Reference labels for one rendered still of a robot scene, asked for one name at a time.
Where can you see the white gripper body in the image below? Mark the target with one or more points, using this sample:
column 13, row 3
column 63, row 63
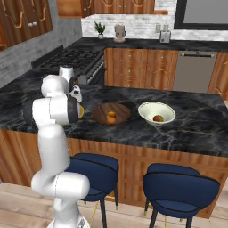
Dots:
column 77, row 95

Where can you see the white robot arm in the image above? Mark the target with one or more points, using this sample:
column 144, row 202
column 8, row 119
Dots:
column 52, row 142

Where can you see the yellow plate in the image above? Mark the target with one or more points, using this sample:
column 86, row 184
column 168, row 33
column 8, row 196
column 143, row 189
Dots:
column 81, row 112

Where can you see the brown wooden bowl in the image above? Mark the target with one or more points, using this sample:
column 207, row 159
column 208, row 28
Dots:
column 121, row 111

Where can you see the white bowl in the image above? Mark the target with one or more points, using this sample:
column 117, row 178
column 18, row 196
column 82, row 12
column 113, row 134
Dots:
column 154, row 108

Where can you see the wooden counter front panel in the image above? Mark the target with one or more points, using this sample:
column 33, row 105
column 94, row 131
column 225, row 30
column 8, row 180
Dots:
column 133, row 169

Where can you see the black gas hob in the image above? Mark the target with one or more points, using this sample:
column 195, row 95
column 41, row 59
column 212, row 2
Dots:
column 74, row 61

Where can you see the orange fruit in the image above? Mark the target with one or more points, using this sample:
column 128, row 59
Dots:
column 111, row 114

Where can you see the wooden base cupboards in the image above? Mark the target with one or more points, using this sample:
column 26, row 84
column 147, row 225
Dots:
column 139, row 68

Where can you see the green potted plant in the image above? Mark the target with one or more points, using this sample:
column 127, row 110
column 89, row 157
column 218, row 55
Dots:
column 100, row 29

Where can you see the beige coffee machine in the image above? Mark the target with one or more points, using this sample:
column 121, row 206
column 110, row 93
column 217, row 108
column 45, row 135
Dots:
column 119, row 32

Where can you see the blue bar stool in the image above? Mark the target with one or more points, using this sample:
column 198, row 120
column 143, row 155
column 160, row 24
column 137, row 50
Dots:
column 95, row 169
column 178, row 187

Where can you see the red green fruit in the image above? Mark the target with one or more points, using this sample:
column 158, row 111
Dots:
column 158, row 118

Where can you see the silver toaster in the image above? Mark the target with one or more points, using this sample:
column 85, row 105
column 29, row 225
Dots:
column 165, row 36

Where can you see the grey dishwasher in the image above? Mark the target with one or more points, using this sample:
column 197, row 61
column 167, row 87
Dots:
column 194, row 72

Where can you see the narrow wooden base cupboard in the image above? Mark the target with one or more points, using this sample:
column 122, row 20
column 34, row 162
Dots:
column 221, row 74

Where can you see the black framed window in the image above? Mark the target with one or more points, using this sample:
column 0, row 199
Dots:
column 205, row 13

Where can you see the wooden wall cupboards with knobs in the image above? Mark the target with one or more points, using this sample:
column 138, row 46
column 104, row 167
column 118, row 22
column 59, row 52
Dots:
column 20, row 20

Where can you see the white wall socket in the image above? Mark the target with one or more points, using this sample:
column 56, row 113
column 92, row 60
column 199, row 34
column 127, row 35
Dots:
column 158, row 28
column 165, row 27

